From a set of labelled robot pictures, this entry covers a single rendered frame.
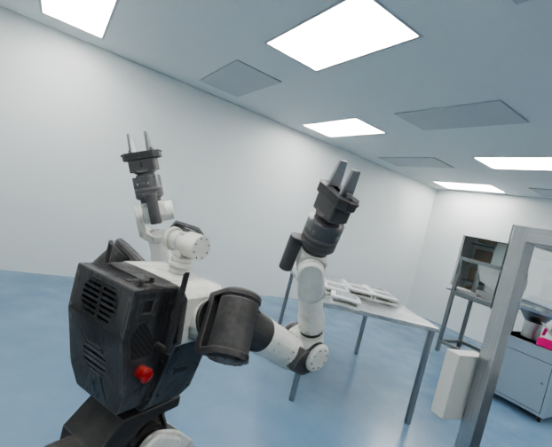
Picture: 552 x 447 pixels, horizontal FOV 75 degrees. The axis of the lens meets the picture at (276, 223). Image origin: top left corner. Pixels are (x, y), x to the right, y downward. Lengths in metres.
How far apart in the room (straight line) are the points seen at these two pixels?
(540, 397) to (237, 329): 4.45
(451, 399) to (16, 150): 4.85
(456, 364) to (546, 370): 3.36
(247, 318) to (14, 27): 4.90
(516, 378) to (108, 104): 5.81
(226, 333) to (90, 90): 4.69
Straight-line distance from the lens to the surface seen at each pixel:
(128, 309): 0.78
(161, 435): 1.07
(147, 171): 1.21
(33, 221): 5.24
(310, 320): 0.96
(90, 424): 1.01
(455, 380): 1.66
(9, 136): 5.20
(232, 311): 0.79
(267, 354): 0.90
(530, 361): 5.00
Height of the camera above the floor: 1.46
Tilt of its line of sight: 2 degrees down
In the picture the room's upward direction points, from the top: 14 degrees clockwise
